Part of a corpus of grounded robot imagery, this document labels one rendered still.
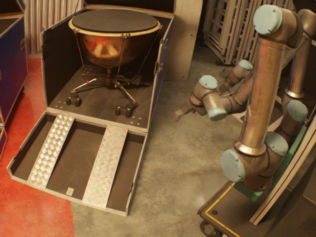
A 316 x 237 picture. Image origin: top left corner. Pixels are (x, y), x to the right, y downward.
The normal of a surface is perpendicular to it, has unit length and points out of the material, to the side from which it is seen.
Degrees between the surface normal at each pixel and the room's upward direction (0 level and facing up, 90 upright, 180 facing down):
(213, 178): 0
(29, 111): 0
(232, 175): 95
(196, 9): 90
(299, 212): 90
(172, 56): 90
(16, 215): 0
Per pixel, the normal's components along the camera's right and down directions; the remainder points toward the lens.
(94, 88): 0.14, -0.79
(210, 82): 0.25, -0.55
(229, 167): -0.92, 0.20
